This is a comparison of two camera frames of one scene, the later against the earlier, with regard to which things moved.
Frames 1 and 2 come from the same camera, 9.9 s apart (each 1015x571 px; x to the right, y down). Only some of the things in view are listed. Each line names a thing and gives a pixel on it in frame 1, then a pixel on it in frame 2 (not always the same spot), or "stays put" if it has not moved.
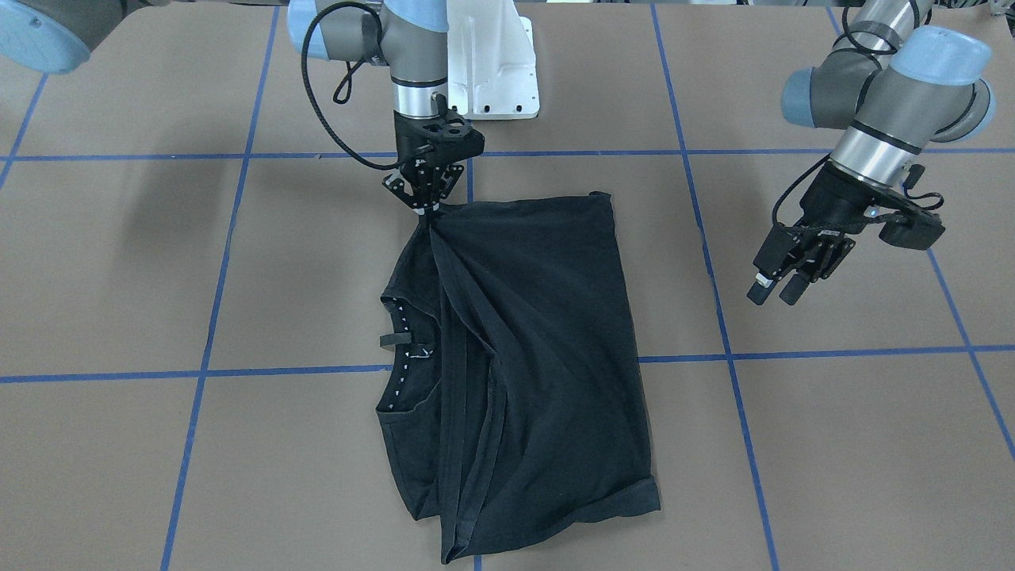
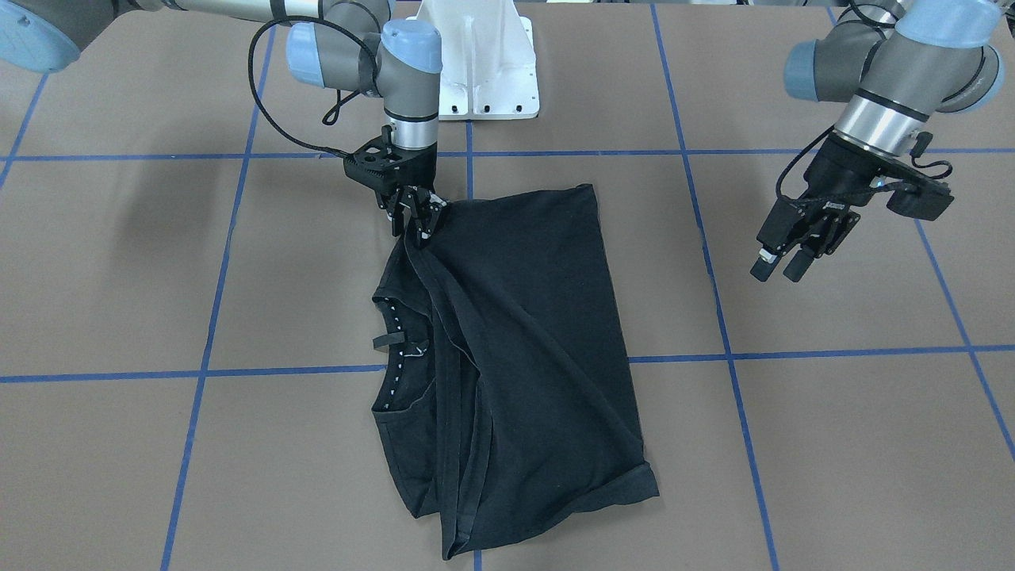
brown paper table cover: x=196 y=243 stays put
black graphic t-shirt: x=514 y=403 stays put
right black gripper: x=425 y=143 → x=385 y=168
